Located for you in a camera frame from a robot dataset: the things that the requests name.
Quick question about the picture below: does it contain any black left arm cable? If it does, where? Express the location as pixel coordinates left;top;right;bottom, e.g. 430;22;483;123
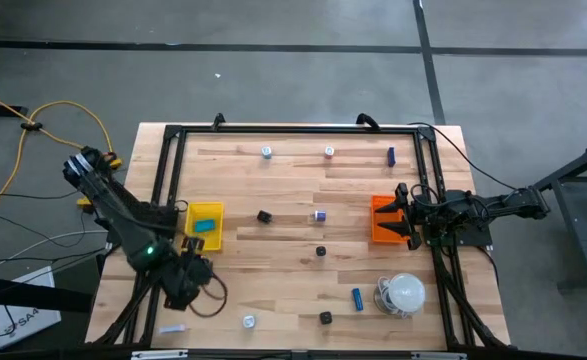
188;272;229;319

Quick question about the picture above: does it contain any white globe lamp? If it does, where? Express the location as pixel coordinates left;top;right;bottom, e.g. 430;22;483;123
372;272;427;318

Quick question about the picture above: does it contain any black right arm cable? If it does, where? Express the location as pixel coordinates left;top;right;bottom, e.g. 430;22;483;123
410;182;443;207

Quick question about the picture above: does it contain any black metal table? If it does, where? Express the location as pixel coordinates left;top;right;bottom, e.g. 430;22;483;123
535;137;587;291

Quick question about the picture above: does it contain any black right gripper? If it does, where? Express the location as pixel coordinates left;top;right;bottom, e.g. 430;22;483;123
374;182;423;251

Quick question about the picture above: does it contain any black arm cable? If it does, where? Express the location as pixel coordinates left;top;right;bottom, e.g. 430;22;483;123
188;272;229;319
410;182;443;207

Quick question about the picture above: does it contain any yellow extension cable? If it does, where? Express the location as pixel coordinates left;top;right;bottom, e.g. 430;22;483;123
0;85;123;231

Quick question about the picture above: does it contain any white lamp cable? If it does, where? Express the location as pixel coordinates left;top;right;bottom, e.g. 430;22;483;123
374;277;410;318

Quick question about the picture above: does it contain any black floor cable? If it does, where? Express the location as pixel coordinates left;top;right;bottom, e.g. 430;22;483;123
0;187;82;199

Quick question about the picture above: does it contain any black beam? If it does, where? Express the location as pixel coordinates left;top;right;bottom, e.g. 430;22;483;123
0;273;94;314

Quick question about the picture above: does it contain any white cardboard box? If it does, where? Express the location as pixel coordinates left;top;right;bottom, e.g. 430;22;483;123
0;266;63;351

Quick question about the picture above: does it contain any orange plastic basket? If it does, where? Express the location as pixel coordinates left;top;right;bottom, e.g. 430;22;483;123
370;194;412;245

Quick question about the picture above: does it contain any white floor cable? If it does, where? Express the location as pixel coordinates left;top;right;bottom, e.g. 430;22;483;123
0;229;110;276

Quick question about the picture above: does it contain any yellow plastic basket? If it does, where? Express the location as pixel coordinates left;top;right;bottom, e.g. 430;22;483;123
183;201;225;252

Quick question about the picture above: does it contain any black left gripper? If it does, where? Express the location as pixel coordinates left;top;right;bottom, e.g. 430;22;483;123
161;237;216;312

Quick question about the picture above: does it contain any silver bracket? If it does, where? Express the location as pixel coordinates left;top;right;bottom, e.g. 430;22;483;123
411;352;467;360
131;349;189;360

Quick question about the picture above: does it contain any black frame cable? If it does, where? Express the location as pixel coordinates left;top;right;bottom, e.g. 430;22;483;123
406;121;519;192

